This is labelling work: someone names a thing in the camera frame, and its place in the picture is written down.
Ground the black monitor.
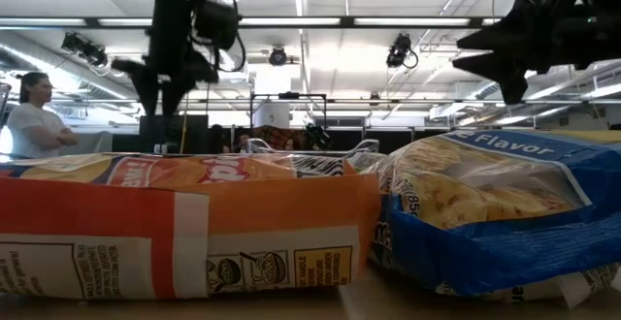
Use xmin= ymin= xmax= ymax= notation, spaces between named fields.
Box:
xmin=139 ymin=114 xmax=210 ymax=155

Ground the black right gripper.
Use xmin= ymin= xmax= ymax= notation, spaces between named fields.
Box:
xmin=452 ymin=0 xmax=591 ymax=106

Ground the white cylinder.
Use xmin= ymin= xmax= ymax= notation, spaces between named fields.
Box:
xmin=253 ymin=102 xmax=291 ymax=130

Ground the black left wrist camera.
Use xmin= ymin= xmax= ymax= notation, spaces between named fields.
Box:
xmin=193 ymin=0 xmax=243 ymax=53

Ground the clear plastic bin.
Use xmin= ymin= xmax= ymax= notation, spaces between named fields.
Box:
xmin=0 ymin=81 xmax=12 ymax=130
xmin=246 ymin=138 xmax=380 ymax=172

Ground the orange Maruchan noodle packet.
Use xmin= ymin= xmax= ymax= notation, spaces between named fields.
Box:
xmin=0 ymin=152 xmax=382 ymax=302

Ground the grey ceiling air duct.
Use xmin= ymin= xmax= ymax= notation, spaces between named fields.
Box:
xmin=0 ymin=28 xmax=140 ymax=103

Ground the ceiling light rail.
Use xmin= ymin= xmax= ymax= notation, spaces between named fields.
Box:
xmin=0 ymin=16 xmax=506 ymax=31

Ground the blue Maruchan noodle packet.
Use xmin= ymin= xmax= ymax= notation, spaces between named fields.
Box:
xmin=367 ymin=128 xmax=621 ymax=307

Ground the white ceiling air duct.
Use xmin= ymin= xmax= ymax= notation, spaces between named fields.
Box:
xmin=473 ymin=60 xmax=621 ymax=103

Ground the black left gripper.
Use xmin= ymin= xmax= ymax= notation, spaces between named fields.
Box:
xmin=111 ymin=0 xmax=219 ymax=116

